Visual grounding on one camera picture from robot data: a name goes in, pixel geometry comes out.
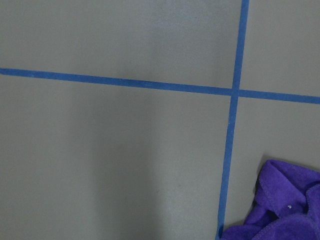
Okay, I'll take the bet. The purple microfibre towel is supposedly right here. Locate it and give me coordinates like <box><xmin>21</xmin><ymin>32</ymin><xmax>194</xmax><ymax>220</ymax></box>
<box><xmin>221</xmin><ymin>160</ymin><xmax>320</xmax><ymax>240</ymax></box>

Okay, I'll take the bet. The crossing blue tape strip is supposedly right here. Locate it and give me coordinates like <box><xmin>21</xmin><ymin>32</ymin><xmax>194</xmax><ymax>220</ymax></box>
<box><xmin>215</xmin><ymin>0</ymin><xmax>250</xmax><ymax>240</ymax></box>

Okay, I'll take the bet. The long blue tape strip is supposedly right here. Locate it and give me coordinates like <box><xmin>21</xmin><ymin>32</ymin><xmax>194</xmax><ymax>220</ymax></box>
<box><xmin>0</xmin><ymin>68</ymin><xmax>320</xmax><ymax>105</ymax></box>

